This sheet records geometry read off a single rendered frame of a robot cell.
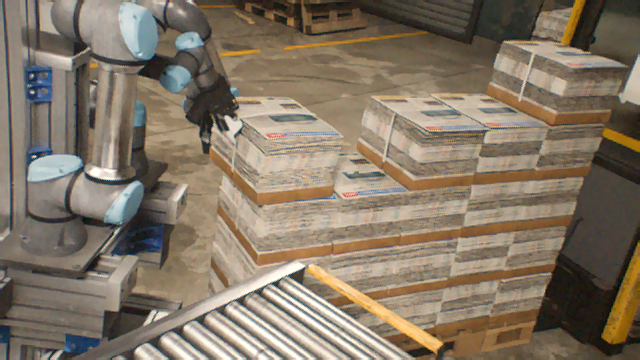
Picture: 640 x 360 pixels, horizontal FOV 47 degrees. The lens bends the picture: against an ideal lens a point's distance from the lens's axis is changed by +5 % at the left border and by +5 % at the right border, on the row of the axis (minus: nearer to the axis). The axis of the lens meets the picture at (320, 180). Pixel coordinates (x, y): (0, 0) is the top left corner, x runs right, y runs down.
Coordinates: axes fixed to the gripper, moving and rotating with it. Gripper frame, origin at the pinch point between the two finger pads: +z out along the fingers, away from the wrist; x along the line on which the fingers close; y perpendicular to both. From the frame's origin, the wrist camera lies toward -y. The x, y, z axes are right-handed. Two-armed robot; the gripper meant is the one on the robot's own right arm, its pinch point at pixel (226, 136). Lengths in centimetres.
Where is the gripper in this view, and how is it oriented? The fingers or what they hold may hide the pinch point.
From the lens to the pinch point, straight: 227.4
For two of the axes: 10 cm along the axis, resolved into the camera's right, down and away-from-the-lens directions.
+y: 8.3, -5.0, 2.2
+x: -4.7, -4.3, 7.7
